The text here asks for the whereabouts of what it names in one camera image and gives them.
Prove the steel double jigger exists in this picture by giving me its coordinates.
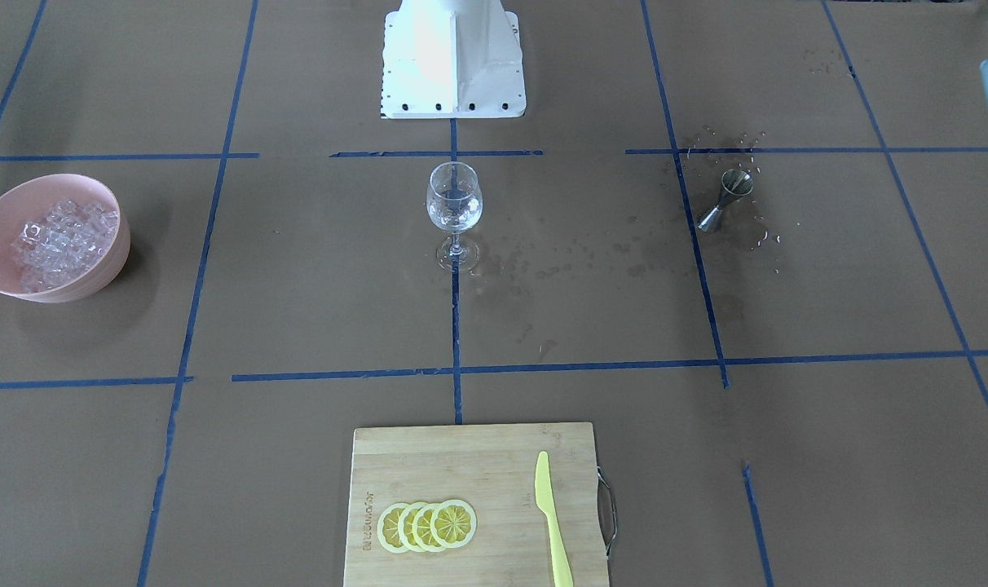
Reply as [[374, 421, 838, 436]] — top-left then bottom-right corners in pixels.
[[696, 170, 752, 233]]

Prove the clear wine glass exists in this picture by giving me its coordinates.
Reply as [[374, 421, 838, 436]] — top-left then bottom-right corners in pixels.
[[426, 162, 483, 272]]

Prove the ice cubes pile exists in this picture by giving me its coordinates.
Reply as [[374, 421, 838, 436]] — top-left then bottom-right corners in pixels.
[[11, 198, 119, 294]]

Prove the bamboo cutting board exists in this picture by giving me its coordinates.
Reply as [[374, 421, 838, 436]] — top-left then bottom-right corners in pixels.
[[342, 422, 610, 586]]

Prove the lemon slice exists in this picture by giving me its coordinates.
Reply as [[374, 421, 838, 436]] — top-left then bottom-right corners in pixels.
[[378, 502, 410, 554], [430, 499, 478, 549], [411, 502, 447, 553], [399, 501, 425, 551]]

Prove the yellow plastic knife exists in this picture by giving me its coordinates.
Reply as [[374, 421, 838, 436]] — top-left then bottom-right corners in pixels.
[[534, 450, 575, 586]]

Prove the pink bowl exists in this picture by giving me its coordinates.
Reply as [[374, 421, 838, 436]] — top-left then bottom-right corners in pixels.
[[0, 174, 131, 303]]

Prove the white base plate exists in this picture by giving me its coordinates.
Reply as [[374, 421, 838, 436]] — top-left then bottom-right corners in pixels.
[[380, 1, 527, 120]]

